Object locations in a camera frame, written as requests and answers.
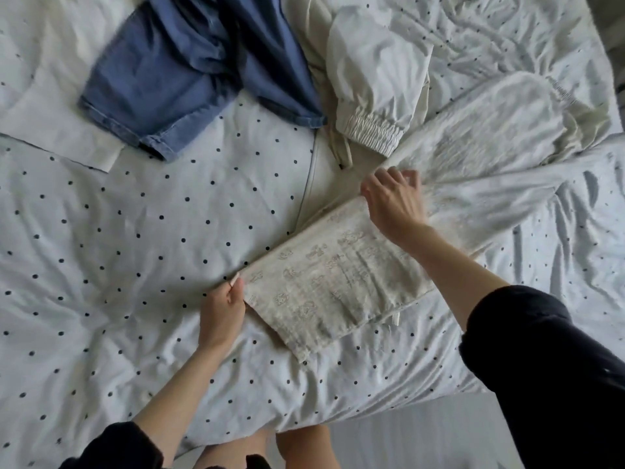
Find person's bare leg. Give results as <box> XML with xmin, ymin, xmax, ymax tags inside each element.
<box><xmin>195</xmin><ymin>429</ymin><xmax>270</xmax><ymax>469</ymax></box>
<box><xmin>276</xmin><ymin>423</ymin><xmax>343</xmax><ymax>469</ymax></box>

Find cream white jacket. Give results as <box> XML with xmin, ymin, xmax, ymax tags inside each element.
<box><xmin>0</xmin><ymin>0</ymin><xmax>436</xmax><ymax>174</ymax></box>

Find blue denim jeans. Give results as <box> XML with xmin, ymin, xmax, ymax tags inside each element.
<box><xmin>78</xmin><ymin>0</ymin><xmax>328</xmax><ymax>162</ymax></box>

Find person's left hand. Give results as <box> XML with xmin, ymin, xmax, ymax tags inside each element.
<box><xmin>198</xmin><ymin>273</ymin><xmax>248</xmax><ymax>356</ymax></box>

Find white dotted bed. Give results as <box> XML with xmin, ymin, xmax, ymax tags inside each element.
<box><xmin>0</xmin><ymin>0</ymin><xmax>625</xmax><ymax>455</ymax></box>

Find person's left forearm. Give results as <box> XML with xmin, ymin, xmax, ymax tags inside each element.
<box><xmin>59</xmin><ymin>341</ymin><xmax>236</xmax><ymax>469</ymax></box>

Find person's right hand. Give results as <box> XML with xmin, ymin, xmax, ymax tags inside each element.
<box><xmin>359</xmin><ymin>167</ymin><xmax>433</xmax><ymax>248</ymax></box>

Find beige patterned pants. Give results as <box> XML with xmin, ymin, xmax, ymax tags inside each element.
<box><xmin>239</xmin><ymin>71</ymin><xmax>611</xmax><ymax>365</ymax></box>

